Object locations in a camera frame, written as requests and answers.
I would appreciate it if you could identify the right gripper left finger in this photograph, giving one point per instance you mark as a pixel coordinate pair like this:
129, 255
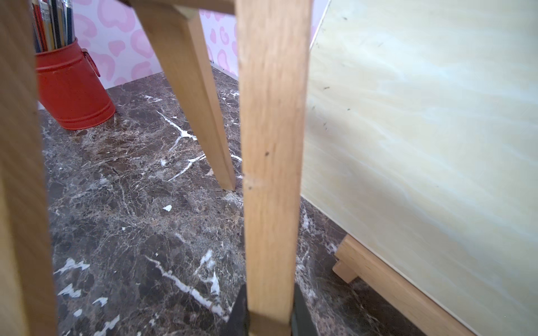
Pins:
238, 322

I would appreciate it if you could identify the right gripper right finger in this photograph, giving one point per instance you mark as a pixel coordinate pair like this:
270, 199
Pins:
301, 320

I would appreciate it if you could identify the wooden easel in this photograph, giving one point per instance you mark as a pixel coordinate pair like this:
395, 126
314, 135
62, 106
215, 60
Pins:
274, 45
355, 260

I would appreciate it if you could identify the back plywood board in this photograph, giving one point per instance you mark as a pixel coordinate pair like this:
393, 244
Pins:
421, 143

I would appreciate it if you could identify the red pencil bucket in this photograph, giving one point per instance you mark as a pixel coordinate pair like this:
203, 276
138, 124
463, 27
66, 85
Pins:
70, 89

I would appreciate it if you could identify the bunch of coloured pencils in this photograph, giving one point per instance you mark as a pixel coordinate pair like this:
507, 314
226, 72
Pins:
52, 24

